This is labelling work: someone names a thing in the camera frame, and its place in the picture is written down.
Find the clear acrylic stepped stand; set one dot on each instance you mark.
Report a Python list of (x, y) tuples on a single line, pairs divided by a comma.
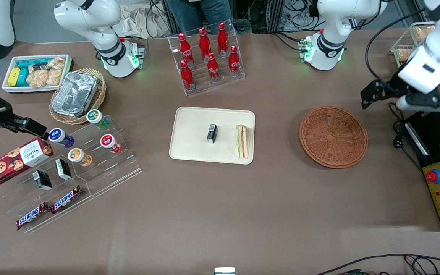
[(21, 198), (117, 172)]

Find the long teal box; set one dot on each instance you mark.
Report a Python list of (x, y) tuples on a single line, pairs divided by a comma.
[(29, 62)]

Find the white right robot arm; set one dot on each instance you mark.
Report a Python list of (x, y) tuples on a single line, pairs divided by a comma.
[(86, 23)]

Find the white plastic bin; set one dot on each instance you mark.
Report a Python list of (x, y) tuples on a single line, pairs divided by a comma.
[(10, 88)]

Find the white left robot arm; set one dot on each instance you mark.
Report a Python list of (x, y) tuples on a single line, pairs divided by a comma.
[(330, 23)]

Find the Snickers chocolate bar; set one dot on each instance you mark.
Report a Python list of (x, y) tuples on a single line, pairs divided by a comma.
[(66, 199), (32, 216)]

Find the aluminium foil tray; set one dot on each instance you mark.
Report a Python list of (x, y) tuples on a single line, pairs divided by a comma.
[(75, 93)]

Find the orange snack cup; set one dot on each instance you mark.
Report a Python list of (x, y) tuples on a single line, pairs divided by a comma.
[(78, 156)]

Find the oval tan wicker basket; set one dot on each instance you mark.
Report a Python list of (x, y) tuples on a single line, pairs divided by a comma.
[(99, 95)]

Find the blue lid snack cup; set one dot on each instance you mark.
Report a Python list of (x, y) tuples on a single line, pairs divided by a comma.
[(60, 137)]

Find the dark round object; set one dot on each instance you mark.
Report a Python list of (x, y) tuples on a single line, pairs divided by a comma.
[(243, 26)]

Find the red lid snack cup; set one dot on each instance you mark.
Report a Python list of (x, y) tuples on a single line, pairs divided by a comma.
[(109, 143)]

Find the yellow small box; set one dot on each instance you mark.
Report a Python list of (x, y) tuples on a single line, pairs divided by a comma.
[(13, 76)]

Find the person in blue jeans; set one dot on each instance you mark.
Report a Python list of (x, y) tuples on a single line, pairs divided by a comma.
[(199, 15)]

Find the clear bag of crackers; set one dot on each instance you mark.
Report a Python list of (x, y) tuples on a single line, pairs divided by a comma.
[(37, 78), (55, 72)]

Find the red Walkers cookie box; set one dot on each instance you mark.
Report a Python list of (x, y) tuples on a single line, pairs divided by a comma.
[(13, 162)]

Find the small black carton box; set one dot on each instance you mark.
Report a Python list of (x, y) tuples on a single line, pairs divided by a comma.
[(63, 169), (212, 133), (42, 180)]

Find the short teal box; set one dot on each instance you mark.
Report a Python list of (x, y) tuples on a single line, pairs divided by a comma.
[(23, 78)]

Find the beige crumpled paper bag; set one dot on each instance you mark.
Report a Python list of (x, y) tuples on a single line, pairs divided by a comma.
[(139, 21)]

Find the cream rectangular tray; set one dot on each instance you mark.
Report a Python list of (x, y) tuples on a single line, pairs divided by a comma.
[(193, 130)]

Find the black aluminium frame post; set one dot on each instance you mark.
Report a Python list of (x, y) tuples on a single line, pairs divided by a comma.
[(275, 15)]

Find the triangular toy sandwich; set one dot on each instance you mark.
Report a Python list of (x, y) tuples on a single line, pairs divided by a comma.
[(241, 141)]

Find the green lid snack cup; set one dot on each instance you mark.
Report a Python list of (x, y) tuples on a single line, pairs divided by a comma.
[(97, 118)]

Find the small white device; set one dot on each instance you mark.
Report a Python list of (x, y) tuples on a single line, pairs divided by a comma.
[(224, 271)]

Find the clear acrylic bottle rack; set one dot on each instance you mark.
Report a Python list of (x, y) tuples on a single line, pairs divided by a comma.
[(201, 87)]

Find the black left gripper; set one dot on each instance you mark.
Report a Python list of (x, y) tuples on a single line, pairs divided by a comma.
[(396, 87)]

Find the red cola bottle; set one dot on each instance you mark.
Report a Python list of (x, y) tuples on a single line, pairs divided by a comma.
[(185, 51), (223, 40), (234, 63), (187, 78), (213, 68), (204, 46)]

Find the round brown wicker basket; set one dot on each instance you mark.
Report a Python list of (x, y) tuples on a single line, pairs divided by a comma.
[(332, 137)]

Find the bagged fried snack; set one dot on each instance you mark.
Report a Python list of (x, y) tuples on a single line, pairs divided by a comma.
[(405, 55), (422, 33)]

